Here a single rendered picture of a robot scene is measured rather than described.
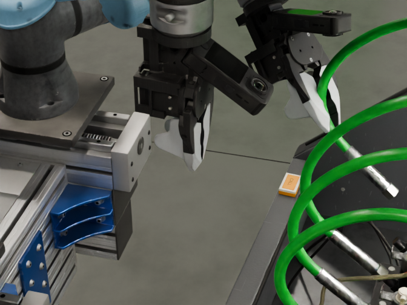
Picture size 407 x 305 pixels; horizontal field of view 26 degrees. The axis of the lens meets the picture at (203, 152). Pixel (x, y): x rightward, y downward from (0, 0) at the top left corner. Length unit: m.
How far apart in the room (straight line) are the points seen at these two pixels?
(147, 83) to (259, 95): 0.14
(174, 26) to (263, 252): 0.54
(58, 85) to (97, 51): 2.33
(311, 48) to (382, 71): 2.56
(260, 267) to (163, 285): 1.34
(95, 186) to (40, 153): 0.12
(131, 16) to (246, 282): 0.45
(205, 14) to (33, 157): 0.72
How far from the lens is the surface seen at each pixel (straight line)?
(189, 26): 1.02
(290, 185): 1.56
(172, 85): 1.06
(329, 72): 1.23
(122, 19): 1.28
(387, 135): 1.58
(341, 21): 1.22
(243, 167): 3.20
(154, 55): 1.07
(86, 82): 1.71
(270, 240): 1.47
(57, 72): 1.60
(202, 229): 2.93
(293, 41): 1.26
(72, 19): 1.58
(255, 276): 1.40
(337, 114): 1.28
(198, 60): 1.05
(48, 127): 1.59
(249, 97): 1.05
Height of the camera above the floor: 1.93
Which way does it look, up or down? 36 degrees down
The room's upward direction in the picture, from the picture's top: straight up
